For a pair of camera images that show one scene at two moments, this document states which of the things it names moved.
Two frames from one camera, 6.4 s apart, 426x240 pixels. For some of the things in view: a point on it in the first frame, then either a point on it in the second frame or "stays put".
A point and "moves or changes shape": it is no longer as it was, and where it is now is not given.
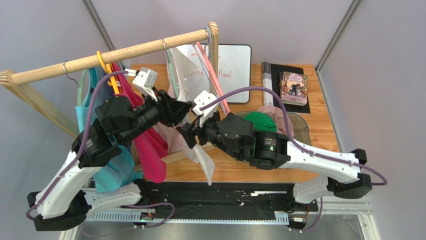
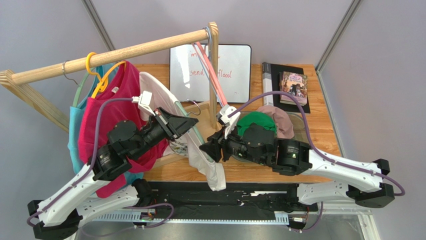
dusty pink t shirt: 277,115 stays put
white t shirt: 180,69 moves or changes shape
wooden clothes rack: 10,82 stays put
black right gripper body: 201,133 → 222,148
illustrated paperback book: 293,88 stays put
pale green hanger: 172,67 moves or changes shape
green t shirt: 261,121 stays put
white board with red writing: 234,71 stays put
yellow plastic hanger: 108,68 → 103,84
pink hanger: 206,63 stays put
